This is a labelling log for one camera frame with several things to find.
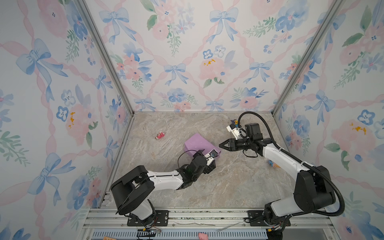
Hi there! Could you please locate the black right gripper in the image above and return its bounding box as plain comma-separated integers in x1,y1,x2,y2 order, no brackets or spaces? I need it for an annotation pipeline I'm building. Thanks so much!
218,139,253,153

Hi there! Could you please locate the pink purple wrapping paper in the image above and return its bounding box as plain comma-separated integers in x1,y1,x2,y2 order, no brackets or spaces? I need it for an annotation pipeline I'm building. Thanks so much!
184,134,221,159

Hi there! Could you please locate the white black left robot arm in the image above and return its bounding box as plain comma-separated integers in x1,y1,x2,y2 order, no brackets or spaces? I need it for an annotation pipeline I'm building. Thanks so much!
111,151,217,229

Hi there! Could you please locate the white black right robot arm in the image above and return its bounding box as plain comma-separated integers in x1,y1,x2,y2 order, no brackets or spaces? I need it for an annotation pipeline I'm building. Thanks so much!
219,138,336,226

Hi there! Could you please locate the yellow purple toy figure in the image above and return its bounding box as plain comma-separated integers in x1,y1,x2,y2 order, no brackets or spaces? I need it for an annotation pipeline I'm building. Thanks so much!
231,120,238,128

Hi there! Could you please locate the blue pink toy figure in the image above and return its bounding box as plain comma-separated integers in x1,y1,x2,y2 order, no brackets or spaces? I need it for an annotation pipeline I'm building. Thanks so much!
268,160,280,168

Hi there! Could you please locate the red pink toy figure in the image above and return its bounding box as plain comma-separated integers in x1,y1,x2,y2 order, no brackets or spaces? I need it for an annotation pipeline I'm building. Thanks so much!
156,131,165,140

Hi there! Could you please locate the pink object front edge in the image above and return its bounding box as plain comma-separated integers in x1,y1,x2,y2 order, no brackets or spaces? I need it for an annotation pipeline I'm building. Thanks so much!
198,233,209,240

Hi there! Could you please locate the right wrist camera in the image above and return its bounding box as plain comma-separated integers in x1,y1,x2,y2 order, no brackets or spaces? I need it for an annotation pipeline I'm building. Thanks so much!
226,122,264,140

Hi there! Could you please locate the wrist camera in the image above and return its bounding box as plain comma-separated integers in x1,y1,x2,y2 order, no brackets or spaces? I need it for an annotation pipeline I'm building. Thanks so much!
226,122,264,140
205,149,218,166

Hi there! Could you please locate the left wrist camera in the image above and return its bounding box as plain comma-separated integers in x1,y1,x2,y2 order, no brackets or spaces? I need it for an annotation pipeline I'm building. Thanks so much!
205,149,218,166

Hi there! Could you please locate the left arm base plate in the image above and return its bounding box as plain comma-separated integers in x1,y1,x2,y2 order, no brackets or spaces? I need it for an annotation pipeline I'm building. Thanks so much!
127,210,169,228

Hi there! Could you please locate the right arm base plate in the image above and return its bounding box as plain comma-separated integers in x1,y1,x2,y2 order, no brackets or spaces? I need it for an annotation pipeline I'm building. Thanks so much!
244,210,291,228

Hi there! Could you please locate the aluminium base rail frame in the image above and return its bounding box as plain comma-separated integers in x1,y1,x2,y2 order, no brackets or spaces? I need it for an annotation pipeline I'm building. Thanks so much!
78,208,340,240

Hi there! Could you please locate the grey slotted cable duct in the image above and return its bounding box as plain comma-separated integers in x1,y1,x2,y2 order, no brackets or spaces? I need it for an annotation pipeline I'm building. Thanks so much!
89,229,268,240

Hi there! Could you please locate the aluminium corner post right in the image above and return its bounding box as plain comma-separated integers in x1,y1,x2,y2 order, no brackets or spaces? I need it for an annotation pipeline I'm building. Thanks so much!
271,0,345,117

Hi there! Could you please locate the aluminium corner post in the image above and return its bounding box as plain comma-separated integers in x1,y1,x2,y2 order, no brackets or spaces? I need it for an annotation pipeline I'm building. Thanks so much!
74,0,134,118
271,0,345,117

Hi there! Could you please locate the black corrugated cable conduit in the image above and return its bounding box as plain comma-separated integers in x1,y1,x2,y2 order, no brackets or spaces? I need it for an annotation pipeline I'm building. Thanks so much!
237,111,346,217

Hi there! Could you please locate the aluminium corner post left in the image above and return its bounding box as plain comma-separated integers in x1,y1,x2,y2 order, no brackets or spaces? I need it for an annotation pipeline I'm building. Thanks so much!
74,0,134,118

